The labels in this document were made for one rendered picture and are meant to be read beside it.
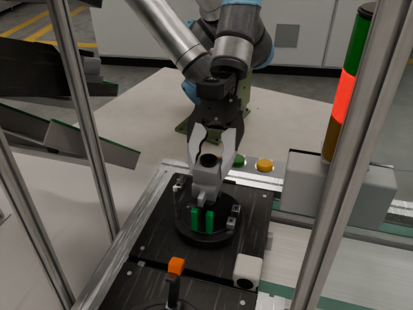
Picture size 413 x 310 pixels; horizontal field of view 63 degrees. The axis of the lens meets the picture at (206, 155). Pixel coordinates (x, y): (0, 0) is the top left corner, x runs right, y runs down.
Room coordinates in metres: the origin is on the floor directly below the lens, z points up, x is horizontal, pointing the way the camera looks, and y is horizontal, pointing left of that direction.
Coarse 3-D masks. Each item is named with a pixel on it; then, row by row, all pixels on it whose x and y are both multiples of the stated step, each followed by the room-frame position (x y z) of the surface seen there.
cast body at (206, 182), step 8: (200, 160) 0.46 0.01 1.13; (208, 160) 0.46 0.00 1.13; (216, 160) 0.46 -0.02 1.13; (200, 168) 0.45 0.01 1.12; (208, 168) 0.45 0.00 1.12; (216, 168) 0.45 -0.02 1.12; (200, 176) 0.44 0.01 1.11; (208, 176) 0.44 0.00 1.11; (216, 176) 0.44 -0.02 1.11; (192, 184) 0.44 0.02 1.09; (200, 184) 0.44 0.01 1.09; (208, 184) 0.44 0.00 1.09; (216, 184) 0.44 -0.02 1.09; (192, 192) 0.44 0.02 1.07; (200, 192) 0.43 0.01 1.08; (208, 192) 0.43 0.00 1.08; (216, 192) 0.44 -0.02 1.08; (200, 200) 0.42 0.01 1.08
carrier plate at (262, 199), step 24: (168, 192) 0.55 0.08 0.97; (240, 192) 0.55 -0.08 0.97; (264, 192) 0.55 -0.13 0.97; (168, 216) 0.48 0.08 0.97; (264, 216) 0.48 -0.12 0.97; (144, 240) 0.42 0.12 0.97; (168, 240) 0.42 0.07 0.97; (240, 240) 0.42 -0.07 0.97; (264, 240) 0.42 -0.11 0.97; (192, 264) 0.36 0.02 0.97; (216, 264) 0.36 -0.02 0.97
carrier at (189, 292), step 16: (128, 272) 0.35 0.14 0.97; (144, 272) 0.35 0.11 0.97; (160, 272) 0.35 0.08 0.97; (112, 288) 0.32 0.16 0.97; (128, 288) 0.32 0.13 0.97; (144, 288) 0.32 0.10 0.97; (160, 288) 0.32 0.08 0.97; (192, 288) 0.32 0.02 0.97; (208, 288) 0.32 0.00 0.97; (224, 288) 0.32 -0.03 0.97; (112, 304) 0.29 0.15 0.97; (128, 304) 0.29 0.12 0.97; (144, 304) 0.28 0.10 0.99; (160, 304) 0.28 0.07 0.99; (192, 304) 0.29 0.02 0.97; (208, 304) 0.29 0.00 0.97; (224, 304) 0.29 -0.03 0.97; (240, 304) 0.29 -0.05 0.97
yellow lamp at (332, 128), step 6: (330, 120) 0.31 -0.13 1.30; (330, 126) 0.30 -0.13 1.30; (336, 126) 0.29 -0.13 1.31; (330, 132) 0.30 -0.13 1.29; (336, 132) 0.29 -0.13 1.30; (324, 138) 0.31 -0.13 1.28; (330, 138) 0.30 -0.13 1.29; (336, 138) 0.29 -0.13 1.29; (324, 144) 0.30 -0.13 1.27; (330, 144) 0.29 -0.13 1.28; (324, 150) 0.30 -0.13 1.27; (330, 150) 0.29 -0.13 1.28; (324, 156) 0.30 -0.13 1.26; (330, 156) 0.29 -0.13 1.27
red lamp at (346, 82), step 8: (344, 72) 0.30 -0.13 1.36; (344, 80) 0.30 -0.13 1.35; (352, 80) 0.29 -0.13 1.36; (344, 88) 0.29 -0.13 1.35; (336, 96) 0.31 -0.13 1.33; (344, 96) 0.29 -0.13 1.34; (336, 104) 0.30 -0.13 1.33; (344, 104) 0.29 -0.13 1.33; (336, 112) 0.30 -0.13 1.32; (344, 112) 0.29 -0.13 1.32; (336, 120) 0.30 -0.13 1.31
